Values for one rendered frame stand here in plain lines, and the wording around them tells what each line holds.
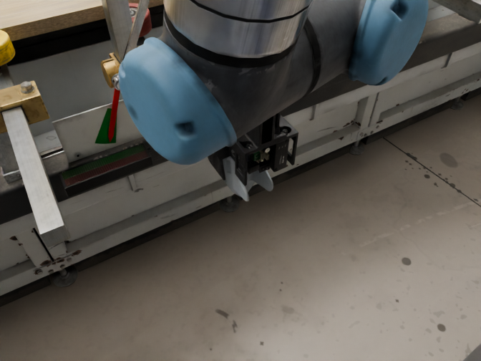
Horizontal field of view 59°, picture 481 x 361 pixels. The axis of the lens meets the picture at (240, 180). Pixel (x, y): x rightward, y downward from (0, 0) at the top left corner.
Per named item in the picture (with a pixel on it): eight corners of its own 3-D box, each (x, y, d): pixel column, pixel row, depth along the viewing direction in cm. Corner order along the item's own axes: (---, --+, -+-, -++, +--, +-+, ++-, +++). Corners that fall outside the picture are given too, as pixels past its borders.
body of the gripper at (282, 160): (242, 190, 50) (242, 108, 41) (208, 147, 55) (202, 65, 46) (295, 167, 52) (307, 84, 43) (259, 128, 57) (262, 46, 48)
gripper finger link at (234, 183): (240, 225, 58) (240, 179, 51) (219, 196, 61) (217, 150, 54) (259, 216, 59) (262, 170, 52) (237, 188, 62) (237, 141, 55)
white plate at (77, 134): (191, 120, 90) (187, 80, 83) (69, 163, 82) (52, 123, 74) (190, 119, 91) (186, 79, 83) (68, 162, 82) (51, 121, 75)
